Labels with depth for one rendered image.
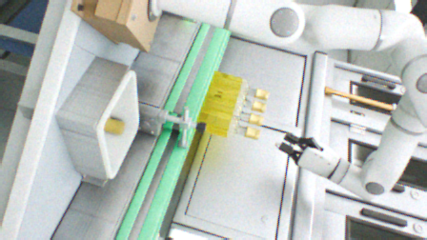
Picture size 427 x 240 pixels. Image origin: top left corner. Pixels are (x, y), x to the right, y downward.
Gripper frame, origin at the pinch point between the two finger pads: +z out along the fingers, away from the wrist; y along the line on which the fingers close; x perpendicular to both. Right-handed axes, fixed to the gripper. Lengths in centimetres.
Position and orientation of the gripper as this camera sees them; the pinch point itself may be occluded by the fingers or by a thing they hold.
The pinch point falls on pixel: (288, 143)
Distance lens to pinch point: 112.4
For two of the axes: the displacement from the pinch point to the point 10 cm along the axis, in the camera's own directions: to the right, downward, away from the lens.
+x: -5.2, 6.4, -5.7
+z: -8.5, -4.8, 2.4
